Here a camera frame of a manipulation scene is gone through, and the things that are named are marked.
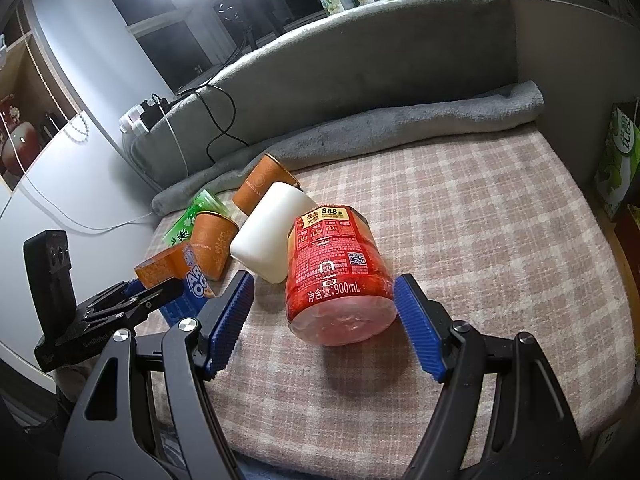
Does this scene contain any white cable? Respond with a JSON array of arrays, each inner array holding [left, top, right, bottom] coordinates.
[[0, 110, 192, 235]]

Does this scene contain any checked bed sheet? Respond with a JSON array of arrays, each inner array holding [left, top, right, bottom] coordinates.
[[134, 125, 633, 467]]

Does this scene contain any grey padded headboard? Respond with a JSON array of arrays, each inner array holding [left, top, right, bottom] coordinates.
[[122, 0, 521, 181]]

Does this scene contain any orange paper cup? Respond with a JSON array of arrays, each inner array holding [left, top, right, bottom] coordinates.
[[232, 153, 302, 217], [190, 211, 240, 281]]

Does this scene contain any red vase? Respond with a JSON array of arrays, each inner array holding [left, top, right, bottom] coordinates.
[[0, 95, 42, 179]]

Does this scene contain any grey fleece blanket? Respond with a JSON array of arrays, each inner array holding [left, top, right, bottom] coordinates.
[[151, 81, 545, 217]]

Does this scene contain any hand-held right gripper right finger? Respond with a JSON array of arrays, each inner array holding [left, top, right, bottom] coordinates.
[[394, 274, 591, 480]]

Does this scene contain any orange box with blue label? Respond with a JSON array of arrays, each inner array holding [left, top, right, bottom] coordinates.
[[134, 244, 217, 302]]

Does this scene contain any white cup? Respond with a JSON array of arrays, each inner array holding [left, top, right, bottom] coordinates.
[[229, 181, 318, 284]]

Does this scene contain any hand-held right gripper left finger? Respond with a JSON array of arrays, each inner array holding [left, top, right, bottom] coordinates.
[[59, 270, 256, 480]]

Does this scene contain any black tripod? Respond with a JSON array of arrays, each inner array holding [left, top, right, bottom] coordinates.
[[214, 0, 282, 52]]

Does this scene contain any white bead cord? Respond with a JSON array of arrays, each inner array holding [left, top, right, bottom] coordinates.
[[14, 10, 92, 147]]

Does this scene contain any green carton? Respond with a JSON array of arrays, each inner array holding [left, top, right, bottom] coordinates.
[[594, 103, 640, 221]]

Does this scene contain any white power strip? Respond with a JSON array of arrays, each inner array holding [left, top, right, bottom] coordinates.
[[119, 102, 167, 135]]

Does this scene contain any red plastic bottle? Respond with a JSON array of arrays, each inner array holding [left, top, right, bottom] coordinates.
[[284, 205, 399, 348]]

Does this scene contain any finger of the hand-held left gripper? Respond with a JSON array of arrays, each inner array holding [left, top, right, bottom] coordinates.
[[125, 276, 186, 311], [160, 299, 202, 332]]

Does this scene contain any black cable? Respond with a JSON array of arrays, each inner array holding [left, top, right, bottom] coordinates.
[[149, 82, 257, 167]]

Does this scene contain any green snack packet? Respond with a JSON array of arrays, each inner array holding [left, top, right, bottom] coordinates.
[[163, 189, 231, 246]]

